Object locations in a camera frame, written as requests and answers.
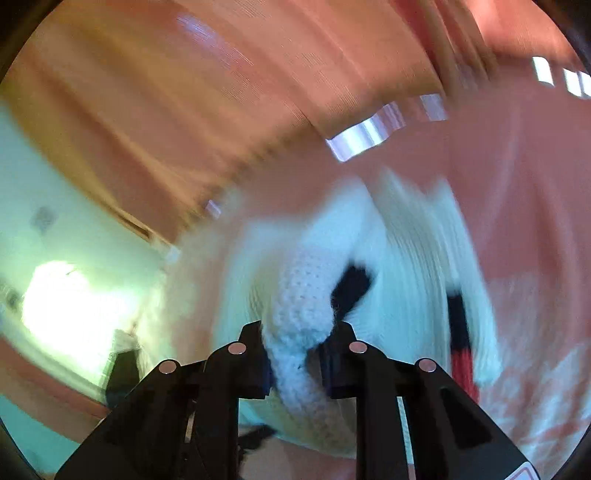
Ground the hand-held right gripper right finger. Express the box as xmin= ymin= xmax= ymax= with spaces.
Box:
xmin=320 ymin=322 xmax=542 ymax=480

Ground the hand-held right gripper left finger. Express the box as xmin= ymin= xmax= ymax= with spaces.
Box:
xmin=54 ymin=321 xmax=272 ymax=480

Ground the white black red knit sweater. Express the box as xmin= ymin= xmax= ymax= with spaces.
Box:
xmin=139 ymin=171 xmax=505 ymax=459

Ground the white dotted table lamp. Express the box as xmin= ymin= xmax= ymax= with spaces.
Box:
xmin=18 ymin=261 xmax=139 ymax=358

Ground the pink bedsheet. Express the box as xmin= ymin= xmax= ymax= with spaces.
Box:
xmin=0 ymin=85 xmax=591 ymax=480

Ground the white wall socket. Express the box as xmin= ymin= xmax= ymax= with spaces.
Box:
xmin=31 ymin=207 xmax=57 ymax=232

